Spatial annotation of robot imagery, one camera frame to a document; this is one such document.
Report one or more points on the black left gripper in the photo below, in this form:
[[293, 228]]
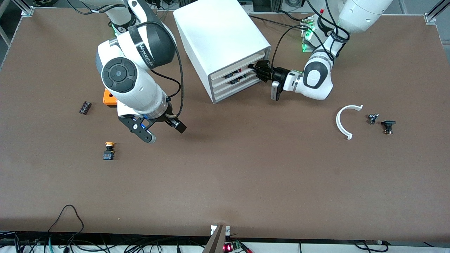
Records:
[[276, 73]]

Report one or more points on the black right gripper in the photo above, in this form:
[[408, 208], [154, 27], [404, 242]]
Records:
[[171, 121]]

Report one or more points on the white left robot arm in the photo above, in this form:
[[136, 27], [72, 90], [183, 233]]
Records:
[[318, 75]]

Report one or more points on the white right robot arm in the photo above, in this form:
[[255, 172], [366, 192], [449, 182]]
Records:
[[133, 77]]

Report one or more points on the orange and black button box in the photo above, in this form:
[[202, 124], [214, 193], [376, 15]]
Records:
[[108, 98]]

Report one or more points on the black component with green part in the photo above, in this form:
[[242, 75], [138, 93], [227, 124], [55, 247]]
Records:
[[237, 80]]

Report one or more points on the white curved plastic arc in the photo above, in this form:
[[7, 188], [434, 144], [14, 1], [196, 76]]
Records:
[[339, 123]]

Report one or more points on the small black terminal block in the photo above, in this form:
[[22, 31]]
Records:
[[84, 107]]

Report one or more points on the circuit board with red LED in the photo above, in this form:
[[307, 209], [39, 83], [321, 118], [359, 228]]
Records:
[[232, 246]]

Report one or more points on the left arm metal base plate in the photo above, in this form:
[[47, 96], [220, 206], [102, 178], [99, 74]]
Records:
[[306, 47]]

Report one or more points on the orange push button switch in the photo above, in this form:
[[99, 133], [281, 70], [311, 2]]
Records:
[[109, 151]]

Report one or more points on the small silver black knob switch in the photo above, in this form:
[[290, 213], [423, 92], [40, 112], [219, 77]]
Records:
[[372, 118]]

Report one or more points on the grey angled post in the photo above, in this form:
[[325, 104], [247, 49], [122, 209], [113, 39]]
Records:
[[216, 242]]

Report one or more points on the black flat-head switch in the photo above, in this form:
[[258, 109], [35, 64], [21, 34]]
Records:
[[388, 125]]

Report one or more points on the aluminium frame profile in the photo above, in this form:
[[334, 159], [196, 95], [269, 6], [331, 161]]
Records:
[[434, 14], [24, 8]]

